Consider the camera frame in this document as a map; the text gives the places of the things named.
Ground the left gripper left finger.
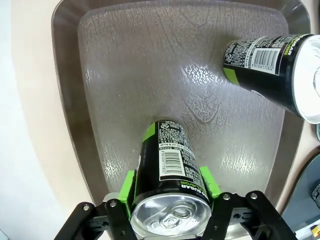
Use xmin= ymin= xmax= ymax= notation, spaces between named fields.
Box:
xmin=53 ymin=169 xmax=137 ymax=240

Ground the black plastic tray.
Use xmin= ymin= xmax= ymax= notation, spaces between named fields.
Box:
xmin=282 ymin=152 xmax=320 ymax=232

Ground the brown wood-grain tray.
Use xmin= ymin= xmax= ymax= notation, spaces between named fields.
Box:
xmin=51 ymin=0 xmax=312 ymax=235

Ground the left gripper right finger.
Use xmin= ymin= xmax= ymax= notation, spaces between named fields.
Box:
xmin=199 ymin=166 xmax=297 ymax=240

